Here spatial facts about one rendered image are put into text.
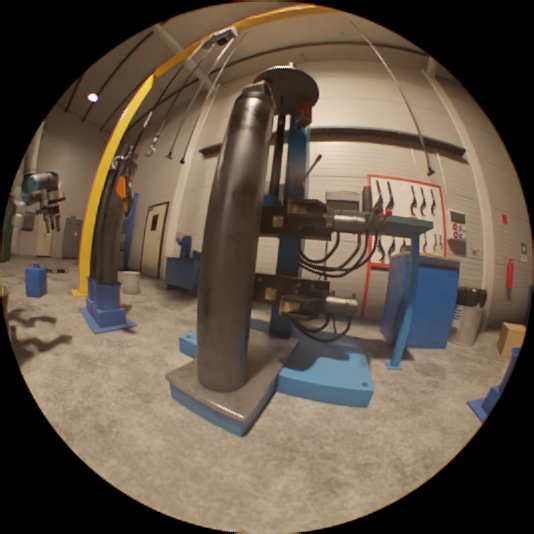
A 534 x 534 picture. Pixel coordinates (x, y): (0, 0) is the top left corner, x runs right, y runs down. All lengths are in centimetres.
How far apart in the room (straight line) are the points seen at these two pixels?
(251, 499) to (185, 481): 20
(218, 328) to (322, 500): 70
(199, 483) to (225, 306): 63
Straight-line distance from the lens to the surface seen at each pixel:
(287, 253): 141
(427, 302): 203
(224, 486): 71
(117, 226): 173
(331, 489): 75
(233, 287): 60
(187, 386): 82
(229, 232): 60
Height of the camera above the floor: 67
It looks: 1 degrees down
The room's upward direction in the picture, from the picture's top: 6 degrees clockwise
